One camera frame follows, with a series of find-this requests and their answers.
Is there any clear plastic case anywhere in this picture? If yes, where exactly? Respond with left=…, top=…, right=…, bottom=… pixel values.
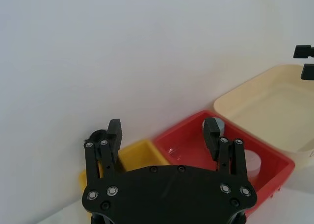
left=166, top=147, right=183, bottom=161

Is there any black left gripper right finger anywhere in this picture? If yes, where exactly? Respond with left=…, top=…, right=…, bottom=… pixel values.
left=203, top=118, right=247, bottom=178

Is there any white tape roll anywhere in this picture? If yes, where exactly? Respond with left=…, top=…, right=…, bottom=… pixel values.
left=244, top=149, right=262, bottom=177

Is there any red plastic bin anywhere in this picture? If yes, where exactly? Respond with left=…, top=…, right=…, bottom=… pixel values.
left=153, top=110, right=296, bottom=219

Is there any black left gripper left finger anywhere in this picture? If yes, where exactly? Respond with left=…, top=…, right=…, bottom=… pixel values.
left=84, top=119, right=124, bottom=185

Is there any silver tape roll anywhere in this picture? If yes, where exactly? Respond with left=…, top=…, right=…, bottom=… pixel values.
left=202, top=118, right=225, bottom=136

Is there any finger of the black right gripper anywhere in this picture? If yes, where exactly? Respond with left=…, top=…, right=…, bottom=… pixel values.
left=301, top=63, right=314, bottom=81
left=293, top=45, right=314, bottom=59

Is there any cream plastic bin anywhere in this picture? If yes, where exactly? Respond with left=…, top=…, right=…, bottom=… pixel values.
left=212, top=64, right=314, bottom=171

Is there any yellow plastic bin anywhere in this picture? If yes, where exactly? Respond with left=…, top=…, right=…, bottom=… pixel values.
left=78, top=138, right=171, bottom=220

